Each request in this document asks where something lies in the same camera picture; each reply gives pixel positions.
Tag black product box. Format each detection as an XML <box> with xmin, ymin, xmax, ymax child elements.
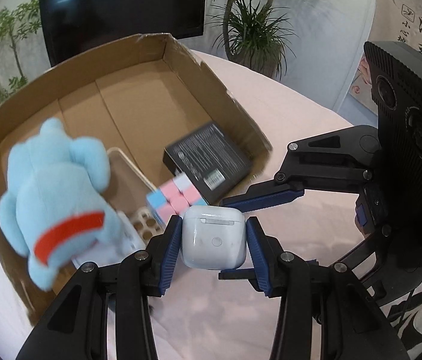
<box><xmin>163</xmin><ymin>122</ymin><xmax>252</xmax><ymax>204</ymax></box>

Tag white earbuds case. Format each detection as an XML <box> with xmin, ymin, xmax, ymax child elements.
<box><xmin>181</xmin><ymin>205</ymin><xmax>247</xmax><ymax>271</ymax></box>

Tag pastel puzzle cube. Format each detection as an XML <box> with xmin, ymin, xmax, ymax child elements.
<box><xmin>146</xmin><ymin>173</ymin><xmax>208</xmax><ymax>227</ymax></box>

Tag blue plush toy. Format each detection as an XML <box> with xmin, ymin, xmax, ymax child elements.
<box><xmin>0</xmin><ymin>118</ymin><xmax>122</xmax><ymax>291</ymax></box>

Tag cream phone case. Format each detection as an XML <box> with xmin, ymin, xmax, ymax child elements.
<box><xmin>105</xmin><ymin>146</ymin><xmax>166</xmax><ymax>239</ymax></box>

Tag brown cardboard box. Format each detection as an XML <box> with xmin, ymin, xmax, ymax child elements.
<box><xmin>0</xmin><ymin>34</ymin><xmax>272</xmax><ymax>323</ymax></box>

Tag green palm plant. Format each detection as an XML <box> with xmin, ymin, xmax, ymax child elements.
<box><xmin>210</xmin><ymin>0</ymin><xmax>296</xmax><ymax>79</ymax></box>

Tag black television screen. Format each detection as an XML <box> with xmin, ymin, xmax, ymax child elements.
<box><xmin>39</xmin><ymin>0</ymin><xmax>205</xmax><ymax>66</ymax></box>

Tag green bamboo plant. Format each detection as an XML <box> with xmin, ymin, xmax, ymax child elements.
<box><xmin>0</xmin><ymin>0</ymin><xmax>42</xmax><ymax>103</ymax></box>

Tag calligraphy wall poster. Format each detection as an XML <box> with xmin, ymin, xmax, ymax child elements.
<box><xmin>347</xmin><ymin>0</ymin><xmax>422</xmax><ymax>116</ymax></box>

